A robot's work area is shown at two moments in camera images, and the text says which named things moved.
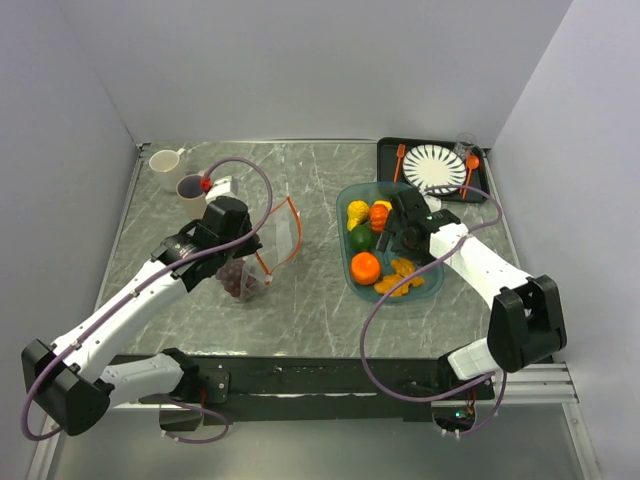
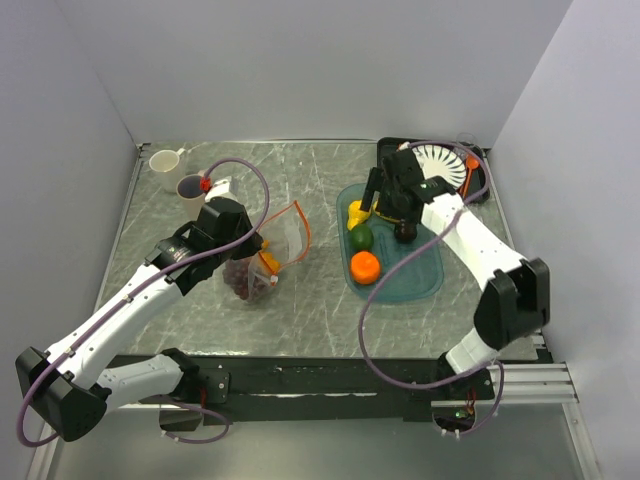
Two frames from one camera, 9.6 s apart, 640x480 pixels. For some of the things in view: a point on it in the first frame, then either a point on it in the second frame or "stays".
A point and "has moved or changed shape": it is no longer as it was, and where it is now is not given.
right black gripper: [398, 227] → [378, 180]
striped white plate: [431, 165] stays
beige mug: [189, 189] stays
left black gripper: [249, 247] stays
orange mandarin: [365, 268] stays
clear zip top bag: [280, 236] has moved or changed shape
